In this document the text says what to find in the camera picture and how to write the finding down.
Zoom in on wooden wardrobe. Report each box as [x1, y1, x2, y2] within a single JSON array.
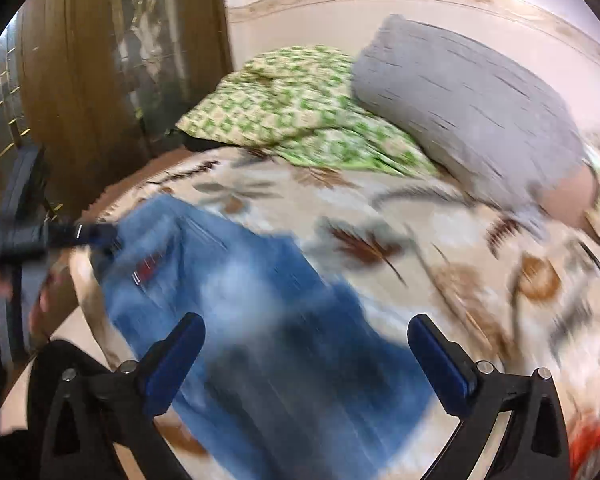
[[0, 0, 233, 202]]

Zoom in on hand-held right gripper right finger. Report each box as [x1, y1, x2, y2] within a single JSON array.
[[407, 313, 572, 480]]

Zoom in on blue denim pants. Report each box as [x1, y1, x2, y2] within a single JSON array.
[[99, 194, 432, 480]]

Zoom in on grey pillow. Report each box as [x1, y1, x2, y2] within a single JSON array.
[[351, 14, 600, 232]]

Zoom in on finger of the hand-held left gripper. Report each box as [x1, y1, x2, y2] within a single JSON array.
[[45, 222, 123, 255]]

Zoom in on green patterned quilt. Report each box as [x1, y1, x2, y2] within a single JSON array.
[[174, 45, 440, 179]]

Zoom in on leaf printed blanket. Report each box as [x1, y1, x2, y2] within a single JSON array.
[[69, 149, 600, 480]]

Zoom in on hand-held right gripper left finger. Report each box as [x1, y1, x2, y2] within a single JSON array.
[[40, 312, 207, 480]]

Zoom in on red plastic dish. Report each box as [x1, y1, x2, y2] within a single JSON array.
[[568, 417, 600, 480]]

